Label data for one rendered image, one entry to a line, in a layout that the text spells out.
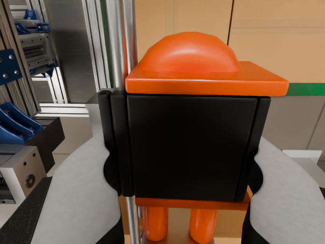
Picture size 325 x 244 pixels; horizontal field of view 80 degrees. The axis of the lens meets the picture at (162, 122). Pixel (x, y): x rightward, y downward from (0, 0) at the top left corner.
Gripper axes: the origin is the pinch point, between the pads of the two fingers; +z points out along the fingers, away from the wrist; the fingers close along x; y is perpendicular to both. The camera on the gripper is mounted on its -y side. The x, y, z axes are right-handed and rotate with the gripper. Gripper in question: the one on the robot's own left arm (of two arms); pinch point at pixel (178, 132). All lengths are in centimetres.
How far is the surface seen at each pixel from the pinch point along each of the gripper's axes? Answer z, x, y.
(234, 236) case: 13.5, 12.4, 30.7
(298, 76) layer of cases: 67, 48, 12
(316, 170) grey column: 105, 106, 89
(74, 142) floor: 122, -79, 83
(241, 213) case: 18.6, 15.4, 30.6
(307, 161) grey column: 115, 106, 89
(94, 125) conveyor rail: 62, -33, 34
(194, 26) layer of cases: 67, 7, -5
